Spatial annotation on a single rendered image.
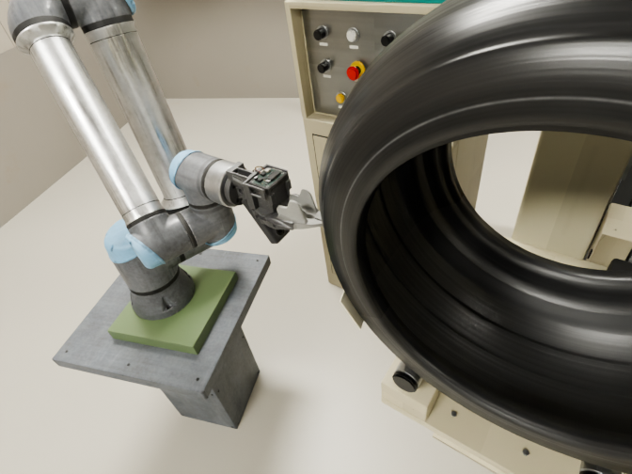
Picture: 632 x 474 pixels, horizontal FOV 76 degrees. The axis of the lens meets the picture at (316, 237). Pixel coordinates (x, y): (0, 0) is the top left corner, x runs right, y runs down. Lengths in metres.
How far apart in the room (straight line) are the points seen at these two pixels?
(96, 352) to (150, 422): 0.61
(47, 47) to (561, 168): 1.01
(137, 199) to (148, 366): 0.51
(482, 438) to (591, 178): 0.47
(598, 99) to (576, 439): 0.43
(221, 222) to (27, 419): 1.50
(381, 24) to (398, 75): 0.89
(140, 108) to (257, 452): 1.23
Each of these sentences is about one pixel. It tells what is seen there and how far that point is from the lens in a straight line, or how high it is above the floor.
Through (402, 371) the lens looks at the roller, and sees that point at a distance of 0.72.
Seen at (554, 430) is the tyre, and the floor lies 0.99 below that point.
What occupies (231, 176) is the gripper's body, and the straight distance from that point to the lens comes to 0.80.
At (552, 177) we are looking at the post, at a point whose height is 1.11.
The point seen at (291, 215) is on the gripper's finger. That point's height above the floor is 1.09.
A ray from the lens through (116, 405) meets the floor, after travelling 2.02.
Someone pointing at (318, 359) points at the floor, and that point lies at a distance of 1.81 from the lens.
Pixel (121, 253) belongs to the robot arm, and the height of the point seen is 0.89.
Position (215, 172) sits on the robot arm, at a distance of 0.83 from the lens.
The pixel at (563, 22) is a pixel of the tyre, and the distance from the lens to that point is 0.34.
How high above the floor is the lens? 1.55
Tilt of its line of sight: 42 degrees down
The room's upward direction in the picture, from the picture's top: 10 degrees counter-clockwise
